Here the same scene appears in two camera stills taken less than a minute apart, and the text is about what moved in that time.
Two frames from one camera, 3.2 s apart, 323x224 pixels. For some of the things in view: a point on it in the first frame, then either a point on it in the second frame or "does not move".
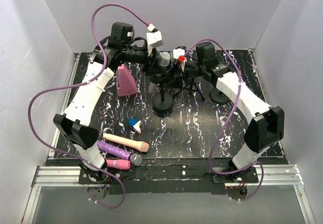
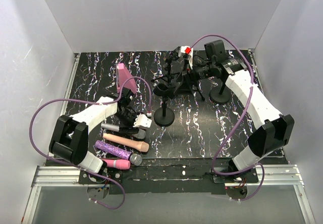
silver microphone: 164,58 to 141,134
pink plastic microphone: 119,164 does not move
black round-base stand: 217,96 does not move
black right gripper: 176,81 to 185,88
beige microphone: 140,146 does not move
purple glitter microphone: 135,159 does not move
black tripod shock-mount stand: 183,48 to 169,76
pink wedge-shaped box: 125,82 does not move
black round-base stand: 162,103 to 164,116
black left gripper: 153,66 to 128,128
